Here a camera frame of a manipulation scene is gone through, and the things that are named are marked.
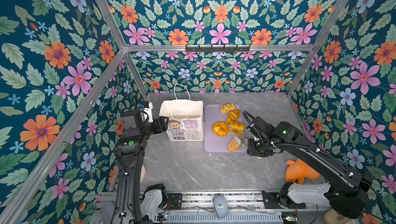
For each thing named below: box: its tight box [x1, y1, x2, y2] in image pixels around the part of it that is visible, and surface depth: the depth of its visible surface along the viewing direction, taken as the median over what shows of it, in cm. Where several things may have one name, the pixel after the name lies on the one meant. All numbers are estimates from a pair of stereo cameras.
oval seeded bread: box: [227, 138, 242, 152], surface depth 90 cm
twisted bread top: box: [220, 103, 236, 114], surface depth 109 cm
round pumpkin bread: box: [211, 121, 229, 137], surface depth 98 cm
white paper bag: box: [158, 83, 204, 142], surface depth 84 cm
